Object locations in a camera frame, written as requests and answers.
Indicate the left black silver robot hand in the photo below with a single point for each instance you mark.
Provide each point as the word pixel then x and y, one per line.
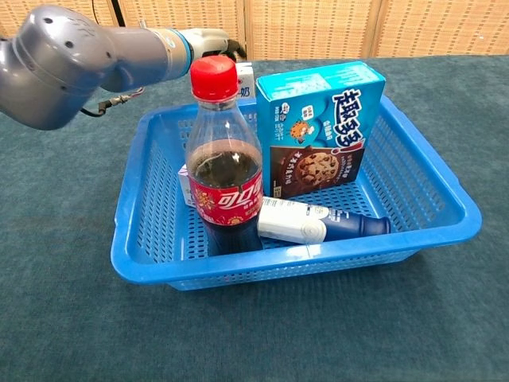
pixel 208 41

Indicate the blue perforated plastic basket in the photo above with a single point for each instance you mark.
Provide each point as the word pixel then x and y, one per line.
pixel 397 191

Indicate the small purple carton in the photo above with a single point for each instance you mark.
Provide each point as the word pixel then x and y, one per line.
pixel 185 187

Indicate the white bottle blue cap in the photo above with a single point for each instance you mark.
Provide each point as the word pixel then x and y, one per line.
pixel 294 221

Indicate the teal table cloth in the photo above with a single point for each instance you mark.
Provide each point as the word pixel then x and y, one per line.
pixel 254 338

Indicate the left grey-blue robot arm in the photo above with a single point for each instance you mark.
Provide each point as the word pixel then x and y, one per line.
pixel 59 67

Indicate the blue chocolate cookie box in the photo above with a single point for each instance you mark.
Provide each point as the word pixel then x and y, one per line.
pixel 314 127

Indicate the bamboo folding screen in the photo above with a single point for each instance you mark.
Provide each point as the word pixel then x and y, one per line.
pixel 310 24

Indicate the cola bottle red cap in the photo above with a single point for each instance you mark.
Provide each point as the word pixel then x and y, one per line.
pixel 224 171

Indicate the white milk carton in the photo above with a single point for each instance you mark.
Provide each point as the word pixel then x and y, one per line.
pixel 245 79

